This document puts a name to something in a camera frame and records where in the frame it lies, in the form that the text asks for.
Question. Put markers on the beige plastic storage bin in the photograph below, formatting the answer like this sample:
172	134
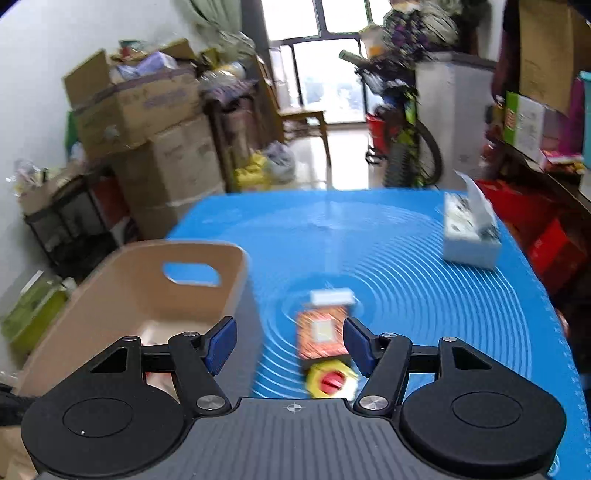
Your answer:
153	290

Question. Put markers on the green black bicycle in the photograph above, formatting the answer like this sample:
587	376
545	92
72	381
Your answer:
400	142

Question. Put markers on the red bag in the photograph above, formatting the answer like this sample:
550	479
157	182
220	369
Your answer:
554	239

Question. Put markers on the lower cardboard box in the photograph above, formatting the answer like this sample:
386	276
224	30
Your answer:
164	178

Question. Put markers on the white cabinet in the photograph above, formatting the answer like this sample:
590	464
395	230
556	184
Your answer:
454	93

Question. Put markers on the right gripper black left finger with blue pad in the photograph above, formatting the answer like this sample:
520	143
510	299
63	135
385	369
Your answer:
197	359

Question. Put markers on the cardboard box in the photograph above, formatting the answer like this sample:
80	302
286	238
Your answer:
164	178
119	106

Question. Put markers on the small white box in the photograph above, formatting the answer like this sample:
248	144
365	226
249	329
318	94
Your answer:
332	297

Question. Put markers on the wooden chair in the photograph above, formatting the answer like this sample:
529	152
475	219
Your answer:
280	116

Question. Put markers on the green white carton box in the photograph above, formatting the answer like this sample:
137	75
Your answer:
524	125

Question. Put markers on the white tissue box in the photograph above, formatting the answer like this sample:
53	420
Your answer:
471	233

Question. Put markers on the upper cardboard box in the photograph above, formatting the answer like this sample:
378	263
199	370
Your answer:
119	106

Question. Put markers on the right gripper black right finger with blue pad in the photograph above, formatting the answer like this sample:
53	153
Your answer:
384	360

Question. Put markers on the teal plastic storage crate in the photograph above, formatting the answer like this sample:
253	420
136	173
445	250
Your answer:
585	77

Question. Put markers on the dark wooden side table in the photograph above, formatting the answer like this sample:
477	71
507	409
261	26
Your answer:
519	169

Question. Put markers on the green curtain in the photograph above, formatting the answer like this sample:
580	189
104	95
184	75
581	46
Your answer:
219	22

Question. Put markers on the patterned orange small box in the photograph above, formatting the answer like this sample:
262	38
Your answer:
319	336

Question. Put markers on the yellow toy red dial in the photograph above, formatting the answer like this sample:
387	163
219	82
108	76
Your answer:
332	379

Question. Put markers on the blue silicone mat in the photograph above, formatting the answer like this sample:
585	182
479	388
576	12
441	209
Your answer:
385	246

